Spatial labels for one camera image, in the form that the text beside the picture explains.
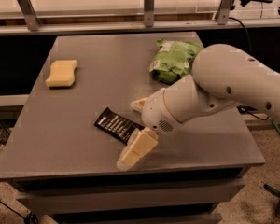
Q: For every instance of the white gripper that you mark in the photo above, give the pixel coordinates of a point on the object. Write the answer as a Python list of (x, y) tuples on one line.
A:
[(155, 112)]

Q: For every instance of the black rxbar chocolate wrapper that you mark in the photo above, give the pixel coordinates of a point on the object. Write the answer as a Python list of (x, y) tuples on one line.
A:
[(116, 125)]

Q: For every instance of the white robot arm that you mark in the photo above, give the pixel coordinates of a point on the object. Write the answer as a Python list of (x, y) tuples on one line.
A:
[(221, 77)]

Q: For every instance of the yellow sponge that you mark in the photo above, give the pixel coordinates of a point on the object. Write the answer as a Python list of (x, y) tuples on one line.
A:
[(62, 74)]

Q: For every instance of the green chip bag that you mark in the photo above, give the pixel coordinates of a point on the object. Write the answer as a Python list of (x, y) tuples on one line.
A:
[(172, 60)]

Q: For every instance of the grey table with drawers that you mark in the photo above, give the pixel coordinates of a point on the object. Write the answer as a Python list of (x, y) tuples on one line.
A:
[(63, 166)]

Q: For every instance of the metal rail shelf frame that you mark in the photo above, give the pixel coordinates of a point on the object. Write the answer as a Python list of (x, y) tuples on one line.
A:
[(68, 17)]

